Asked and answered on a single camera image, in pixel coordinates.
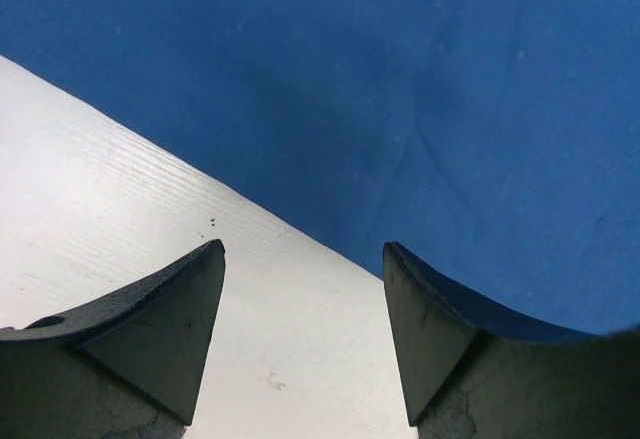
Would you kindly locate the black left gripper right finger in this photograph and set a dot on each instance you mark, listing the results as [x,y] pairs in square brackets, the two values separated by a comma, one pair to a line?
[473,368]

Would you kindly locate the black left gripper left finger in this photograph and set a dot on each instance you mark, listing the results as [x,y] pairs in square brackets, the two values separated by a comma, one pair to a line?
[126,365]

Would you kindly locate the blue surgical wrap cloth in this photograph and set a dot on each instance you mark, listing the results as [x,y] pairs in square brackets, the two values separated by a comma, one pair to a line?
[496,139]

